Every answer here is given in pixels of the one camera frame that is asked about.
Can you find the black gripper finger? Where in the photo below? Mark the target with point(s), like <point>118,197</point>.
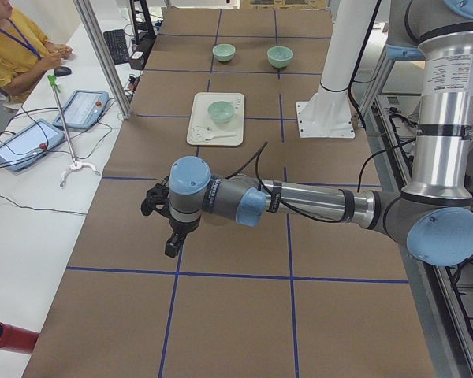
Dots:
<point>174,245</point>

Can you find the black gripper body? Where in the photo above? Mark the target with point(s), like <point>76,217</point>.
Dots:
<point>180,227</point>

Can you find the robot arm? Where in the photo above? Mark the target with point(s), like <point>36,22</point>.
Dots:
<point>431,216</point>

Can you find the white plastic spoon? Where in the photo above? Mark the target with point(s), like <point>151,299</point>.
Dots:
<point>210,137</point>

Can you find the cream bear serving tray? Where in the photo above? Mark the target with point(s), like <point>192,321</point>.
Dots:
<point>200,123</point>

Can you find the green bowl on tray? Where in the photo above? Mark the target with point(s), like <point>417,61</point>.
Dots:
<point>220,112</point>

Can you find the far blue teach pendant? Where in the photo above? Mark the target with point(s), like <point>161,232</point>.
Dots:
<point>83,109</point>

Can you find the blue teach pendant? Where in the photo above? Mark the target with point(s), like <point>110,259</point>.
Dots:
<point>29,145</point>
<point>83,109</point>

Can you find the near blue teach pendant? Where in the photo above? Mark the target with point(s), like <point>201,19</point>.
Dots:
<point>29,145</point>

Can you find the green bowl right side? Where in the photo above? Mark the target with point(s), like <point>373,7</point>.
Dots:
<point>224,52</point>

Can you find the reacher grabber stick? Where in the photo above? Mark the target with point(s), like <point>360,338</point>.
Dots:
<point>76,165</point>

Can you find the black computer mouse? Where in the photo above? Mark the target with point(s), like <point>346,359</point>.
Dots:
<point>61,71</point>

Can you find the green bowl with ice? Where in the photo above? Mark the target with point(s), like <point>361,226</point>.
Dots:
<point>279,57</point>

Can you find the black keyboard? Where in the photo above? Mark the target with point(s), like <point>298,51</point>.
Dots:
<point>117,46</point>

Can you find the red cylinder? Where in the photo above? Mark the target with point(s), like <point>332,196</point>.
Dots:
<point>18,340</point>

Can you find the person in yellow shirt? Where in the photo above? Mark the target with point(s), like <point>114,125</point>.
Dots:
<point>26,53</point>

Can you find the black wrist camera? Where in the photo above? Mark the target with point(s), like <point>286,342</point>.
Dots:
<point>156,200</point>

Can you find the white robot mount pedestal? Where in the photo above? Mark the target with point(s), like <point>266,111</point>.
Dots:
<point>328,114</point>

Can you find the aluminium frame post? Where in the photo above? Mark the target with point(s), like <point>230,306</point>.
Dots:
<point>91,25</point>

